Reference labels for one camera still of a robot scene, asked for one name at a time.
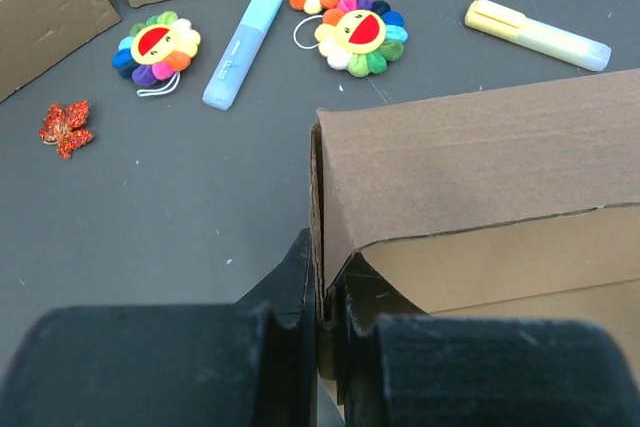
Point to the red glitter leaf charm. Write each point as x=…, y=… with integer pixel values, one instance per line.
x=65, y=128

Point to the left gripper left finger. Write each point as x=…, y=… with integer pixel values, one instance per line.
x=248, y=363

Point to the rainbow flower plush dark petals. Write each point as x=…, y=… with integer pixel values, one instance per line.
x=156, y=53

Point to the yellow highlighter pen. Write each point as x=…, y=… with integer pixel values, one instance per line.
x=515, y=27

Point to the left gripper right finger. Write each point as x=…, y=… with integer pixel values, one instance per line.
x=397, y=366

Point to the blue highlighter pen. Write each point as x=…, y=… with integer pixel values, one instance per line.
x=233, y=67

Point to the small folded cardboard box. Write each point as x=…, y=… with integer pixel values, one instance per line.
x=37, y=34

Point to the rainbow flower plush green petals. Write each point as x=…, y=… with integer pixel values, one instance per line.
x=361, y=37

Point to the brown cardboard box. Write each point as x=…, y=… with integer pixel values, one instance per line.
x=519, y=203

